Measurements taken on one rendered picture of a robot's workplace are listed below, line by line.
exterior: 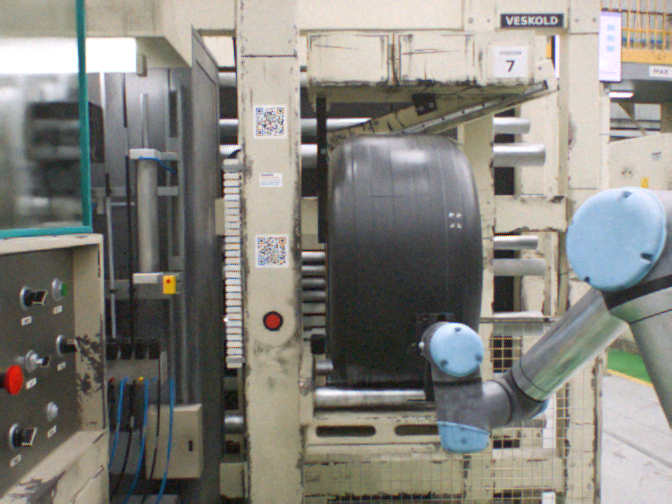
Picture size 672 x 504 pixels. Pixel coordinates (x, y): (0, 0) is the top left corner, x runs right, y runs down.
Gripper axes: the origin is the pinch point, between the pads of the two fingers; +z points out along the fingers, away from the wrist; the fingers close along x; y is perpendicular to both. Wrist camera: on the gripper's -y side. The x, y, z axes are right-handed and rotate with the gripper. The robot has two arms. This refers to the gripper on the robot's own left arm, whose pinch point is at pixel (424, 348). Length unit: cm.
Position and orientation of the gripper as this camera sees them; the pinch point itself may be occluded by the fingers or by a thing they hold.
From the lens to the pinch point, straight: 135.0
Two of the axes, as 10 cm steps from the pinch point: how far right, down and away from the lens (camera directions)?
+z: -0.2, 0.7, 10.0
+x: -10.0, 0.1, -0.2
